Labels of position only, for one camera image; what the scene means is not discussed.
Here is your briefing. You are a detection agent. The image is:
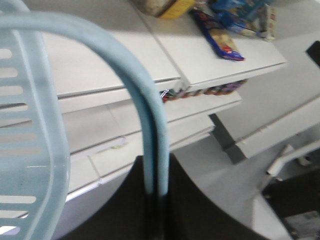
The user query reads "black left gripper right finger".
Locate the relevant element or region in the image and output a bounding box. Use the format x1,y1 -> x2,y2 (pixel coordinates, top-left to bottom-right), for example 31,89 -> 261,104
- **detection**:
165,153 -> 258,240

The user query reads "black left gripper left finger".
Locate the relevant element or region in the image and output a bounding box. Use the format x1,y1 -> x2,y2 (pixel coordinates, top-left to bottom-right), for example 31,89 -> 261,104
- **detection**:
61,155 -> 146,240

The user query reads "light blue plastic basket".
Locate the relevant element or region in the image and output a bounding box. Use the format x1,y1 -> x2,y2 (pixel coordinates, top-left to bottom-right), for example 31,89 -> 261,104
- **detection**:
0,0 -> 170,240

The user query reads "white supermarket shelf unit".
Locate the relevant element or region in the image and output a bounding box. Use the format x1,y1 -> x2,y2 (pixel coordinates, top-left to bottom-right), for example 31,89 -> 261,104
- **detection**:
24,0 -> 288,201

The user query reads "blue cracker packet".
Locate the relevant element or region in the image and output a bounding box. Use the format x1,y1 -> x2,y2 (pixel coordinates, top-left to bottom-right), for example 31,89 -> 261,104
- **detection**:
192,10 -> 245,62

